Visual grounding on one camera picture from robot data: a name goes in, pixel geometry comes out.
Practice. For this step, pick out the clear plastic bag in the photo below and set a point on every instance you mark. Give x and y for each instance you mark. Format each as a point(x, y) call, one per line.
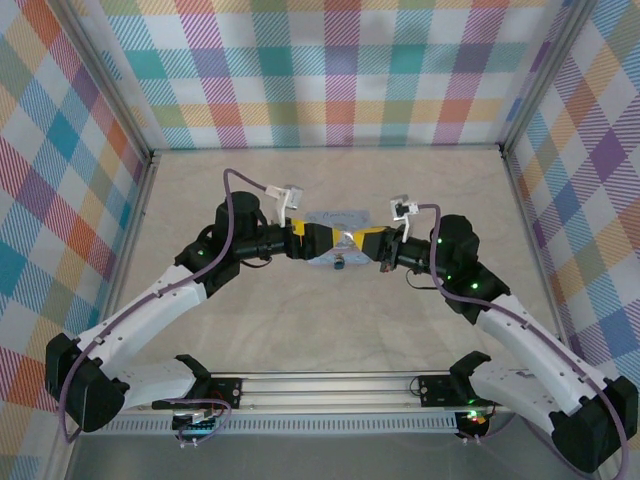
point(340, 217)

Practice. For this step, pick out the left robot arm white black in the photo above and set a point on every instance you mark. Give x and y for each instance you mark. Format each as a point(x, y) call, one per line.
point(140, 330)

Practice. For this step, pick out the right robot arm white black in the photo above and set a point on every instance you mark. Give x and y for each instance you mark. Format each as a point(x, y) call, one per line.
point(540, 350)

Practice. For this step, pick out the right controller circuit board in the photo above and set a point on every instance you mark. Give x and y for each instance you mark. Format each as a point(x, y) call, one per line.
point(474, 419)

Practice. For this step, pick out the controller circuit board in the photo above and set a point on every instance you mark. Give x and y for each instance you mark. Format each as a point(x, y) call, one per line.
point(197, 422)
point(474, 419)

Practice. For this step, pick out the left controller circuit board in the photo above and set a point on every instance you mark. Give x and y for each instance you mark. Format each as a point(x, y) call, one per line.
point(197, 422)

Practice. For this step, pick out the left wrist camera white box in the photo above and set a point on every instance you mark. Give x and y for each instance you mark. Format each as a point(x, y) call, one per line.
point(287, 197)

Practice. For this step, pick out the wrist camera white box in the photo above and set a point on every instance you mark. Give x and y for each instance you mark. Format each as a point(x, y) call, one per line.
point(287, 197)
point(404, 207)

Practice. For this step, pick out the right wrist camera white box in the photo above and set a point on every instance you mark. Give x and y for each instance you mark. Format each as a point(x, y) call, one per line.
point(404, 207)

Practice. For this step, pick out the aluminium side floor rail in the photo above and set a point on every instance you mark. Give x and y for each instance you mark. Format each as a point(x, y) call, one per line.
point(135, 240)
point(535, 250)

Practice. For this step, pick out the aluminium rear floor rail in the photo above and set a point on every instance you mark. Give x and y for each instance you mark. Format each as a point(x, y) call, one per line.
point(325, 148)

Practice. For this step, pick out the aluminium mounting rail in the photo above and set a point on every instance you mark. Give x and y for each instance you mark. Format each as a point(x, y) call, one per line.
point(325, 390)

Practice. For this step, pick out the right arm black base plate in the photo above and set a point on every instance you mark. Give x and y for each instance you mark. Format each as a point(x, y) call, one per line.
point(435, 390)

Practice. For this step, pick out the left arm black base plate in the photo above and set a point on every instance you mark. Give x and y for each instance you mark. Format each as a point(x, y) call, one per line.
point(225, 390)

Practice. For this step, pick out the aluminium frame post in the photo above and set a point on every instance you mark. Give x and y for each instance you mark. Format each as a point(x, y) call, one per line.
point(545, 75)
point(107, 80)

